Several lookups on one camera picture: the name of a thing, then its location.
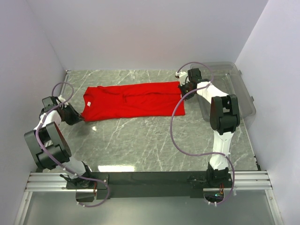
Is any clear plastic storage bin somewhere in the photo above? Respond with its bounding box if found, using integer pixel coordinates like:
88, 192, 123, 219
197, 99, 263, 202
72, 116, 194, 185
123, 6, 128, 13
190, 62, 256, 119

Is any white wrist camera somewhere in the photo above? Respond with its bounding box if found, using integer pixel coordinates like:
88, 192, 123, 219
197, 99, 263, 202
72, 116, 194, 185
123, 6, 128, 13
57, 95, 68, 107
175, 71, 188, 85

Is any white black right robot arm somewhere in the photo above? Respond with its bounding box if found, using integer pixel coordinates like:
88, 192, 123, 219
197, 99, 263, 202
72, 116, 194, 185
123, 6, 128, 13
175, 68, 240, 185

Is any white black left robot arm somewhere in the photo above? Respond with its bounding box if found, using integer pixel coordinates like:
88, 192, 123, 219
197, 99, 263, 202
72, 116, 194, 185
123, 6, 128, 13
24, 96, 91, 178

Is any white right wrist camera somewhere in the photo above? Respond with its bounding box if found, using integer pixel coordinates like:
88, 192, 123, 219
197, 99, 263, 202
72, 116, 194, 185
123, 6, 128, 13
175, 71, 188, 85

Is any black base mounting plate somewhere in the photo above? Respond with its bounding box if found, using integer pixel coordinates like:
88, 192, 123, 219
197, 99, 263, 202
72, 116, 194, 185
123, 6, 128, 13
64, 171, 234, 200

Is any red t shirt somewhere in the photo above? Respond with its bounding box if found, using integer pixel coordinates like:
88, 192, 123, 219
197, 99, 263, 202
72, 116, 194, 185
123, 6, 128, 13
82, 81, 181, 122

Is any aluminium front frame rail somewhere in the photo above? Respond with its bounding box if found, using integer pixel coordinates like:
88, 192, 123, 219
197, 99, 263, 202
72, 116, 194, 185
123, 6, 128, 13
25, 171, 273, 192

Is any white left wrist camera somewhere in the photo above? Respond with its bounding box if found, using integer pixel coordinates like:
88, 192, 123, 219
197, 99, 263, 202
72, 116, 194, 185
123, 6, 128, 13
57, 95, 68, 107

